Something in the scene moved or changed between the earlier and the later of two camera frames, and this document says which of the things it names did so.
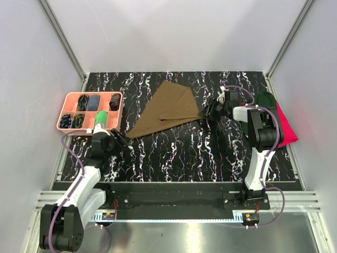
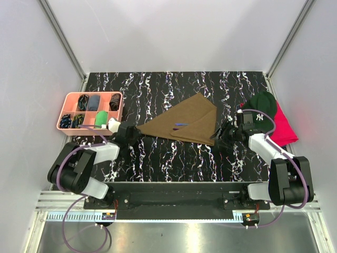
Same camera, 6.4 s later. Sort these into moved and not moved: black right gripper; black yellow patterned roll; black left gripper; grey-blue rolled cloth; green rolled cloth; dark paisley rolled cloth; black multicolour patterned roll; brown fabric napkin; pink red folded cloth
Moved: brown fabric napkin; black right gripper; black left gripper
Not moved: dark paisley rolled cloth; black yellow patterned roll; black multicolour patterned roll; green rolled cloth; pink red folded cloth; grey-blue rolled cloth
